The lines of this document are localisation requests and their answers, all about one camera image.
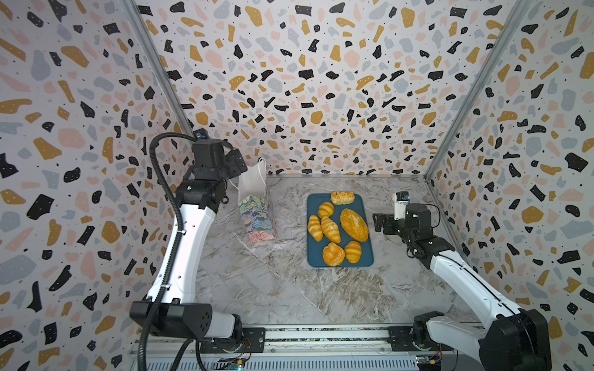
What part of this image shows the large seeded oval bread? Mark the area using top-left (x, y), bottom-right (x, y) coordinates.
top-left (340, 209), bottom-right (369, 242)

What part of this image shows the floral paper bag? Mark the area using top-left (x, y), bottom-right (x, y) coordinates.
top-left (231, 158), bottom-right (277, 243)

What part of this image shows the rectangular pastry bread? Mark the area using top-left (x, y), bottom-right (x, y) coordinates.
top-left (330, 191), bottom-right (355, 205)

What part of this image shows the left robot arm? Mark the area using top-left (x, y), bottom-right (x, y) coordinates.
top-left (130, 133), bottom-right (247, 343)

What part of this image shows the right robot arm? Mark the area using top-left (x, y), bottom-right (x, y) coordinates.
top-left (373, 201), bottom-right (552, 370)

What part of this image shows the striped bun bottom right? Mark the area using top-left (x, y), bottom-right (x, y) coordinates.
top-left (344, 241), bottom-right (362, 264)

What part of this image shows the teal tray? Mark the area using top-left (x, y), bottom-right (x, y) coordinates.
top-left (306, 192), bottom-right (374, 268)

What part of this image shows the croissant centre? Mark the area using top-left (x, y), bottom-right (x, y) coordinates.
top-left (320, 217), bottom-right (341, 244)

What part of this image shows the small striped bun top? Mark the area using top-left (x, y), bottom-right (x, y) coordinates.
top-left (317, 201), bottom-right (335, 219)

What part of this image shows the round knotted bun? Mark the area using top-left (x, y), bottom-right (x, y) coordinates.
top-left (323, 242), bottom-right (346, 267)

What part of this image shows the striped bun left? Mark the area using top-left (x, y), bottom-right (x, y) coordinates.
top-left (307, 215), bottom-right (324, 242)

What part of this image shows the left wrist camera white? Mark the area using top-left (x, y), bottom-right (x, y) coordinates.
top-left (193, 128), bottom-right (210, 141)

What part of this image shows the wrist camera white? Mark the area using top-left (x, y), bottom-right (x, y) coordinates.
top-left (193, 128), bottom-right (210, 141)
top-left (392, 191), bottom-right (410, 220)

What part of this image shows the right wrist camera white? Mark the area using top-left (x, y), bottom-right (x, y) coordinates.
top-left (392, 191), bottom-right (410, 220)

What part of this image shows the black corrugated cable left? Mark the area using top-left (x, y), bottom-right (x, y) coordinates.
top-left (136, 132), bottom-right (198, 371)

